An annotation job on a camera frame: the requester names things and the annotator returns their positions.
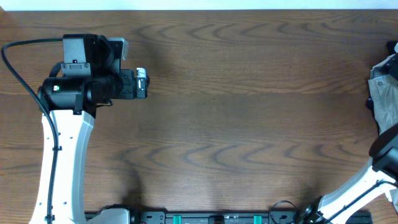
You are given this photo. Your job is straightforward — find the khaki shorts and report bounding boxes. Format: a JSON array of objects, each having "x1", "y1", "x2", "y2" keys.
[{"x1": 368, "y1": 56, "x2": 397, "y2": 135}]

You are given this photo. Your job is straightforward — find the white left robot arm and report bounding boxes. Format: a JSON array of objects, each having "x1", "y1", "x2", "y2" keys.
[{"x1": 30, "y1": 66, "x2": 132, "y2": 223}]

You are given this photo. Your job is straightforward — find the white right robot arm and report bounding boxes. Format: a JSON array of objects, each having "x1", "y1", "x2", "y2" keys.
[{"x1": 294, "y1": 124, "x2": 397, "y2": 223}]

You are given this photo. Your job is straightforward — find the white cloth at edge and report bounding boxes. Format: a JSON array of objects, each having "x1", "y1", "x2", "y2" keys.
[{"x1": 385, "y1": 188, "x2": 398, "y2": 213}]

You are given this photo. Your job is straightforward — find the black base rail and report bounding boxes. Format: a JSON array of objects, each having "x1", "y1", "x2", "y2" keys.
[{"x1": 85, "y1": 200, "x2": 373, "y2": 224}]

